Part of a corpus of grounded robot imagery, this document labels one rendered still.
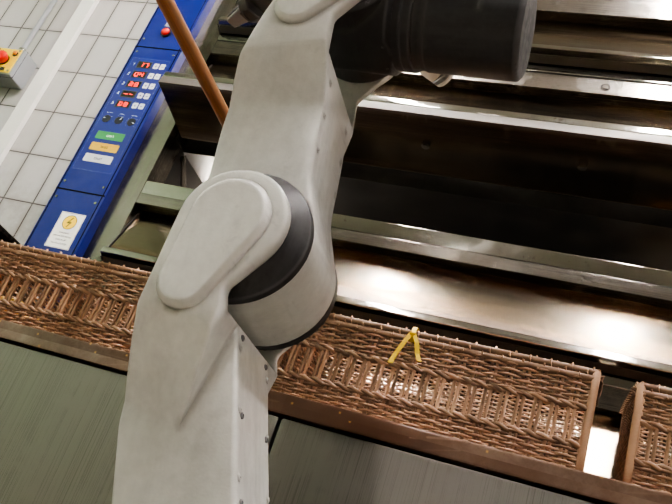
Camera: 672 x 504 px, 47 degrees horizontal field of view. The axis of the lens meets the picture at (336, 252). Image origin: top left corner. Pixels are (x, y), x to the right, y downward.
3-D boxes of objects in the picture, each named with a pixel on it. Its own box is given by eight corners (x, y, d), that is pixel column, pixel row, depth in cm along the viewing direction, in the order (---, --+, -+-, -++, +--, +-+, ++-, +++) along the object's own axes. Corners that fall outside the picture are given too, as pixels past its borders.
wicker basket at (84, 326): (52, 394, 177) (104, 288, 189) (272, 457, 158) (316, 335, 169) (-96, 301, 136) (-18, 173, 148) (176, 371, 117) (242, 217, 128)
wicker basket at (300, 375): (287, 463, 158) (330, 340, 169) (572, 545, 138) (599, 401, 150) (200, 379, 117) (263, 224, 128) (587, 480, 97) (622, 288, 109)
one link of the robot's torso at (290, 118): (318, 371, 83) (431, 47, 102) (273, 300, 68) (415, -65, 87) (195, 341, 88) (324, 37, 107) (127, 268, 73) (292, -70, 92)
